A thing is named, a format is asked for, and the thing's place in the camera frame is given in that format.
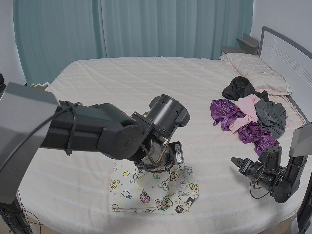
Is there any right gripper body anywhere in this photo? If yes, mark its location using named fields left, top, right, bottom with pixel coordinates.
left=249, top=163, right=264, bottom=181

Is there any white printed pyjama top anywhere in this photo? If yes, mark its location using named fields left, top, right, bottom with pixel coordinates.
left=108, top=162, right=200, bottom=215

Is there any bed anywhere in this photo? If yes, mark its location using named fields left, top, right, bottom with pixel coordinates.
left=15, top=25, right=312, bottom=231

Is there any purple satin garment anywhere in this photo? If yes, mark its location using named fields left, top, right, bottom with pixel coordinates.
left=211, top=98, right=280, bottom=158

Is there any dark grey garment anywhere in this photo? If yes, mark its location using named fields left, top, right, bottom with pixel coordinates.
left=255, top=98, right=287, bottom=139

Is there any pink garment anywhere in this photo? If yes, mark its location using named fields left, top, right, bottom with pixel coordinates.
left=230, top=94, right=292, bottom=134

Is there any black garment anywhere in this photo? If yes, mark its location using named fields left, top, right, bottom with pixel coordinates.
left=222, top=76, right=269, bottom=102

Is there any pale pink pillow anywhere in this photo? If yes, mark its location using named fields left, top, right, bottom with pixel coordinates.
left=219, top=53, right=293, bottom=96

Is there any grey bedside table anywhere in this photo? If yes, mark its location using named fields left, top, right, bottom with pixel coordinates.
left=221, top=33, right=259, bottom=56

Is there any blue-green curtain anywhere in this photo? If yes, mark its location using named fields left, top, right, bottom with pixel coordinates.
left=13, top=0, right=254, bottom=86

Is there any black cable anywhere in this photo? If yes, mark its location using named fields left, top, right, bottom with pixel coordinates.
left=21, top=204, right=42, bottom=234

